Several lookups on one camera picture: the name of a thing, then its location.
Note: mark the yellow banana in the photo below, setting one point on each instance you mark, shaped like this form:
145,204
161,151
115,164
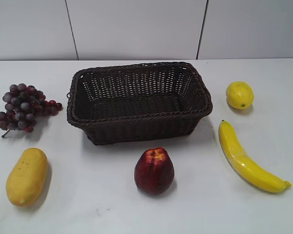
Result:
244,165

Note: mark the purple grape bunch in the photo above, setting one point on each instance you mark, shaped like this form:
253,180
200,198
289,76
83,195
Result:
23,105

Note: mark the red apple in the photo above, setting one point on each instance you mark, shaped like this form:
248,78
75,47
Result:
154,171

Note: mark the yellow lemon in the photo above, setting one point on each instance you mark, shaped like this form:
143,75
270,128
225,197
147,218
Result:
239,95

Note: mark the yellow mango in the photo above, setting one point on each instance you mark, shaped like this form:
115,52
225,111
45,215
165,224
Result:
26,180

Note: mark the dark brown wicker basket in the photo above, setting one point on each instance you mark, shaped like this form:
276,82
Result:
138,102

